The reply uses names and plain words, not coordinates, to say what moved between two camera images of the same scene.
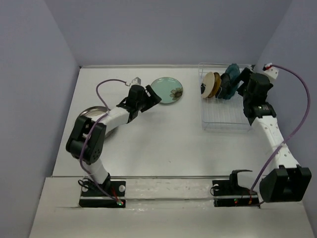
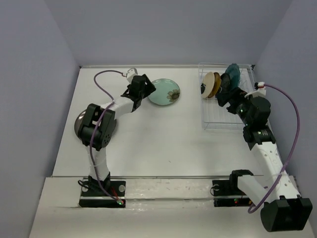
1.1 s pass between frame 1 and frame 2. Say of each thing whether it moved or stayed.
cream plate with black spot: stayed
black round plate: stayed
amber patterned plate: stayed
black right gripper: moved
